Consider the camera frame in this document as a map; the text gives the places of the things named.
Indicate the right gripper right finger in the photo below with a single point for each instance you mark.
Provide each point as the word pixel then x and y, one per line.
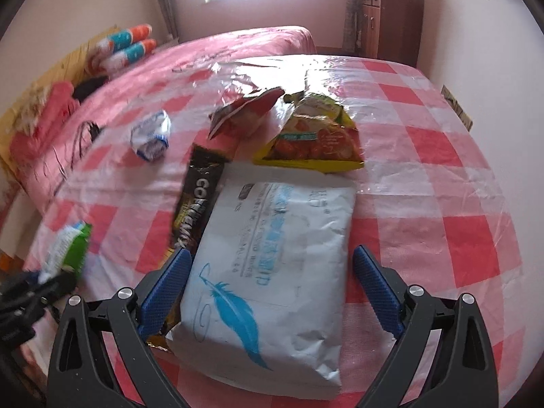
pixel 462 373

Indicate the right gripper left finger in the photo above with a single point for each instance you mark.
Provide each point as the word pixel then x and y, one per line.
pixel 80 371

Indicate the green white blue packet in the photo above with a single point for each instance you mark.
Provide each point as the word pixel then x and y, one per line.
pixel 67 253

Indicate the white wet wipes pack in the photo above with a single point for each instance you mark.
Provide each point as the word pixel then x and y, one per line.
pixel 262 308

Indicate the folded pink blanket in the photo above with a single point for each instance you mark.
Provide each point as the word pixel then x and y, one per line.
pixel 40 119

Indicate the blue white crumpled wrapper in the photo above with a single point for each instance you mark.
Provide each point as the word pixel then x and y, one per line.
pixel 150 137

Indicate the black gold coffee sachet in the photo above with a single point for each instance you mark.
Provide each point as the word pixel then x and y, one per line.
pixel 196 200

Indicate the red white checkered tablecloth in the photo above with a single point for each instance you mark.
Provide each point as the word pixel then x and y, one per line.
pixel 428 203

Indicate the yellow wooden headboard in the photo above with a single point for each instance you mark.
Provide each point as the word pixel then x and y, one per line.
pixel 70 68

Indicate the lower striped bolster pillow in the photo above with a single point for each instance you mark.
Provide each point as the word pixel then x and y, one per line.
pixel 126 57

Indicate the red white snack wrapper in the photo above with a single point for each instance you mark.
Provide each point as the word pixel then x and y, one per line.
pixel 243 116

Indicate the pink bed cover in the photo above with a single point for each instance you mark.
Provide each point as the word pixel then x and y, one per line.
pixel 164 79

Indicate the yellow orange snack bag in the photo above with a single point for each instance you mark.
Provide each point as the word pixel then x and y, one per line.
pixel 317 135

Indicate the brown wooden cabinet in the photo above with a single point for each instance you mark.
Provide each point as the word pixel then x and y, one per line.
pixel 389 30

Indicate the wall socket plate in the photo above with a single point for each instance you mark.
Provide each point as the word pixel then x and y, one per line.
pixel 453 103

